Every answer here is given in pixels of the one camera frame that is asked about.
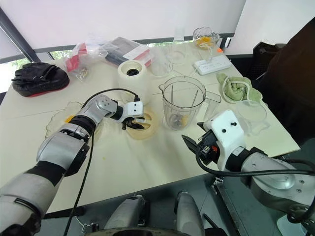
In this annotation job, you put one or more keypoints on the clear glass tumbler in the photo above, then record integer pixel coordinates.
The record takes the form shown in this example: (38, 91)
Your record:
(179, 34)

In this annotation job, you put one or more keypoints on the grey rounded robot leg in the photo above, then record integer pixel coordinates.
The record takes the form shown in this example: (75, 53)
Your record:
(189, 214)
(128, 211)

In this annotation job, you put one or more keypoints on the black and red boxing pad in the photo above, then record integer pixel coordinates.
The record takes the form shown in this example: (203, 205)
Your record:
(39, 78)

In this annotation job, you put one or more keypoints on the clear shallow glass dish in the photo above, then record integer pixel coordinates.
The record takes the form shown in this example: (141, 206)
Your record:
(177, 55)

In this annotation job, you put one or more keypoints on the white power strip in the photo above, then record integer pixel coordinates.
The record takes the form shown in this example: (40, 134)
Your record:
(211, 65)

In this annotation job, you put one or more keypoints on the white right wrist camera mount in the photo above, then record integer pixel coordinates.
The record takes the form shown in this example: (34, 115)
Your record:
(226, 137)

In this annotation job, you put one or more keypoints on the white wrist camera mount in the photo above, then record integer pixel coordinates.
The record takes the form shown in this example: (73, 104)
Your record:
(226, 137)
(134, 109)

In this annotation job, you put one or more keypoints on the metal stand frame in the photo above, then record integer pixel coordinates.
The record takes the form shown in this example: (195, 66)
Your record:
(229, 206)

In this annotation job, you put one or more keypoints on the clear wavy-edged glass plate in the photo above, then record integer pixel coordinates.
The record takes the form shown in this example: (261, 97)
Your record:
(59, 115)

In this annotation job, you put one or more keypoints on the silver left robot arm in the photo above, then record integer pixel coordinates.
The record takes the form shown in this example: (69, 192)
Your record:
(61, 147)

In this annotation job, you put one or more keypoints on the red box in plastic bag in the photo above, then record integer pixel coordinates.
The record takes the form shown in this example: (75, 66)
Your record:
(76, 59)

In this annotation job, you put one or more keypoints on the small black and white device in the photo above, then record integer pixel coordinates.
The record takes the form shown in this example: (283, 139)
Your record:
(227, 43)

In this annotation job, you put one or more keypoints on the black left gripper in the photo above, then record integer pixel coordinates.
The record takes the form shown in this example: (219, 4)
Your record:
(126, 123)

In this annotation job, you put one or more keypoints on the bag with black items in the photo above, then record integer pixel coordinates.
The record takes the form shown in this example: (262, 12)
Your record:
(123, 52)

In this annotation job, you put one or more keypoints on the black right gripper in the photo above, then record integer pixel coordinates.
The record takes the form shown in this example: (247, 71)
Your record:
(206, 147)

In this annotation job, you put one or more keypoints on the green towel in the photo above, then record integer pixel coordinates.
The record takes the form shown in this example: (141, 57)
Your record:
(236, 88)

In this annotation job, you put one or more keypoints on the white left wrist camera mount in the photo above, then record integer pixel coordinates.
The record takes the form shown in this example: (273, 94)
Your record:
(134, 109)

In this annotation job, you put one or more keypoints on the clear plastic measuring cup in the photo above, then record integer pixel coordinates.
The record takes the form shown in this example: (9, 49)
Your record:
(160, 65)

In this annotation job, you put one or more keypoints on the clear blender jar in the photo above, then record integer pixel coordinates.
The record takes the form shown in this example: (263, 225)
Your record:
(184, 103)

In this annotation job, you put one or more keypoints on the black chair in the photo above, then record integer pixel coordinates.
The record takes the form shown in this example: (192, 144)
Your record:
(265, 56)

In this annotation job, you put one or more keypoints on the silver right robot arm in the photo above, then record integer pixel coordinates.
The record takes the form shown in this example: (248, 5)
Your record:
(270, 172)

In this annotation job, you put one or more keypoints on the blender lid ring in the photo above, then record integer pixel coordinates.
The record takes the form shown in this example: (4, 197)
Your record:
(151, 127)

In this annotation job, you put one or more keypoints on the cream blender base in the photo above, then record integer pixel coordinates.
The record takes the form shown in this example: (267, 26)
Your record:
(133, 83)

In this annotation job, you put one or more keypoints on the dark brown fabric mass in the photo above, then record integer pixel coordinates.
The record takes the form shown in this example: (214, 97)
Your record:
(290, 86)

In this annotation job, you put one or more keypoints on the black window frame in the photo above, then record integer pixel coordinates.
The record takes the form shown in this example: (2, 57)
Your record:
(18, 35)

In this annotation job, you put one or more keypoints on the small bag of metal parts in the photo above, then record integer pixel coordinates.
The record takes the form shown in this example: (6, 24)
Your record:
(83, 73)

